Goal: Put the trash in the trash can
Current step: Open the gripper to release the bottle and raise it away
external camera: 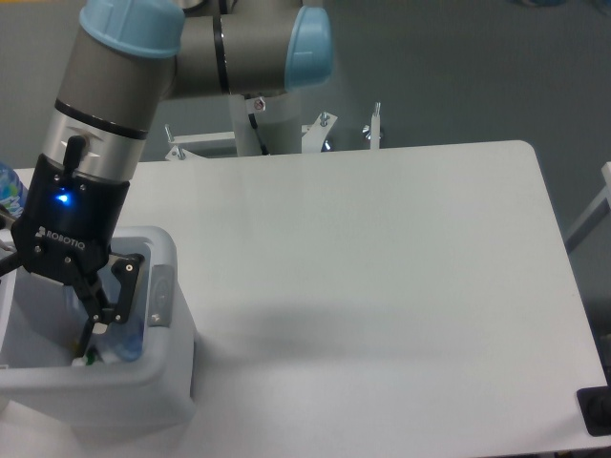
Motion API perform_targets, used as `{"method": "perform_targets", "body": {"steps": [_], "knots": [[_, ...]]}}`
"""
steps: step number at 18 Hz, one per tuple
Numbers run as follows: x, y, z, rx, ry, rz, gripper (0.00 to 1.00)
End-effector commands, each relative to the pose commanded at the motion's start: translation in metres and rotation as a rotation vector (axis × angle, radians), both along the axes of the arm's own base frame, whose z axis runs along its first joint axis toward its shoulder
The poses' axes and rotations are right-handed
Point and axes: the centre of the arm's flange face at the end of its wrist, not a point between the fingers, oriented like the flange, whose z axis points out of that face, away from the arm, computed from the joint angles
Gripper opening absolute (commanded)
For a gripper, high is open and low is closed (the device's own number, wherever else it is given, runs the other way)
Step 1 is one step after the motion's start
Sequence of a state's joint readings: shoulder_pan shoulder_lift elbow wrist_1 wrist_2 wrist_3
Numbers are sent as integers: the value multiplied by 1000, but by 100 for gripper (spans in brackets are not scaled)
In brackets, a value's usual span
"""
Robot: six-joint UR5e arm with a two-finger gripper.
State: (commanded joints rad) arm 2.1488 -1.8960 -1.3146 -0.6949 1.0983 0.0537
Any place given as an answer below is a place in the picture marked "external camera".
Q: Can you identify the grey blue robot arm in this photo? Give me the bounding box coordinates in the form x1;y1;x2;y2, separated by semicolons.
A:
1;1;333;357

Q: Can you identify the black cable on pedestal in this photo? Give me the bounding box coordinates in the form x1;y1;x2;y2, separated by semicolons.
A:
245;97;270;156

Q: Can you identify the blue labelled water bottle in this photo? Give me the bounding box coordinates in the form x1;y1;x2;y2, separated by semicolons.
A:
1;162;28;218

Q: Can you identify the black clamp at table edge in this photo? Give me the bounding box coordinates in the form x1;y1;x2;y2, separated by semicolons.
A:
577;385;610;437

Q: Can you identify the white frame at right edge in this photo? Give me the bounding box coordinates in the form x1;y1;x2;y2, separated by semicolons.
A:
564;161;610;254

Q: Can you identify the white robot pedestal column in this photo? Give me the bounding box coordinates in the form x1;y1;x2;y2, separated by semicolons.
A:
229;92;302;156

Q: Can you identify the trash inside the can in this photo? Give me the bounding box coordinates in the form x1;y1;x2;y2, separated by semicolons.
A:
72;347;104;367

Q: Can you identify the white metal table bracket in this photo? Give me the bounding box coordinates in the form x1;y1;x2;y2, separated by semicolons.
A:
163;101;386;162

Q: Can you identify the clear plastic bottle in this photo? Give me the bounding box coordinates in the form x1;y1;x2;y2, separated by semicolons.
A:
62;286;146;364

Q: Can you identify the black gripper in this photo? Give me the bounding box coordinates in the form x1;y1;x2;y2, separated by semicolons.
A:
0;153;145;358

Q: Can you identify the white plastic trash can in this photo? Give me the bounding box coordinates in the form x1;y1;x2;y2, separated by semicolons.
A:
1;226;198;428

